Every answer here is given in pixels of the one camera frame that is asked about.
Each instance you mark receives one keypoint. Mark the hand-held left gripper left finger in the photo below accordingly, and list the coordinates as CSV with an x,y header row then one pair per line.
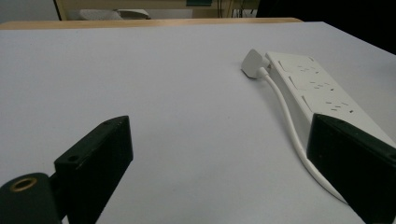
x,y
93,161

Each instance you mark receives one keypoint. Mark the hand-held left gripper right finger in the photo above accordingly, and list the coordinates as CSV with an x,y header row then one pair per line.
x,y
351,165

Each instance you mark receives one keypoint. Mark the white power strip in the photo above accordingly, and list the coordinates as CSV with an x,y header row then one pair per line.
x,y
317,90

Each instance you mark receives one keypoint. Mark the white plug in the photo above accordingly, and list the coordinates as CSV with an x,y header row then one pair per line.
x,y
252,64

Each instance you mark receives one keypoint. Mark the grey office chair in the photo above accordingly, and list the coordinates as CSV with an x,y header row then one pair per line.
x,y
113,14

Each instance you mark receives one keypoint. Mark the wooden table edge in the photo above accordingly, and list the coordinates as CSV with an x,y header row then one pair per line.
x,y
149,23

